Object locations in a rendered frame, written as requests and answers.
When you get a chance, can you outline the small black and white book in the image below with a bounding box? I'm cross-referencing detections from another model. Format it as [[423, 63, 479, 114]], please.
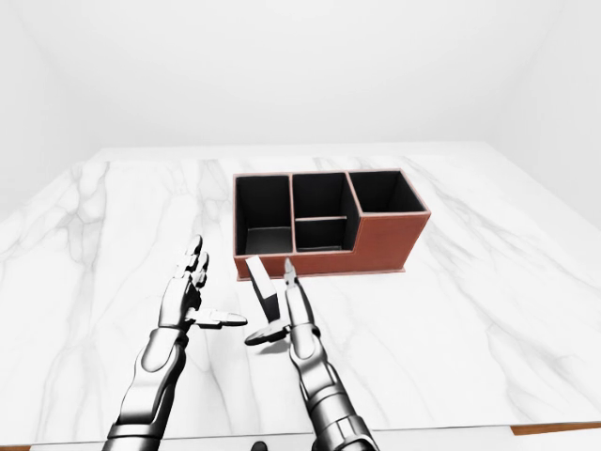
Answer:
[[245, 255, 280, 324]]

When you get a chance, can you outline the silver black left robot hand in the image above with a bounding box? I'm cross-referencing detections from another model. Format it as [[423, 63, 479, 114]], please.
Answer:
[[156, 234, 249, 332]]

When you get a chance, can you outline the red-brown desk caddy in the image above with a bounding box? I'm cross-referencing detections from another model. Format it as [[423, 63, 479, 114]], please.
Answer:
[[232, 167, 432, 284]]

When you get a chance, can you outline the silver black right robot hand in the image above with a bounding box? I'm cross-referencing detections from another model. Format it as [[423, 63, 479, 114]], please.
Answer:
[[243, 257, 321, 348]]

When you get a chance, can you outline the brown wooden strip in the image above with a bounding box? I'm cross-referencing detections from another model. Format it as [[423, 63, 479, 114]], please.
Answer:
[[510, 419, 601, 437]]

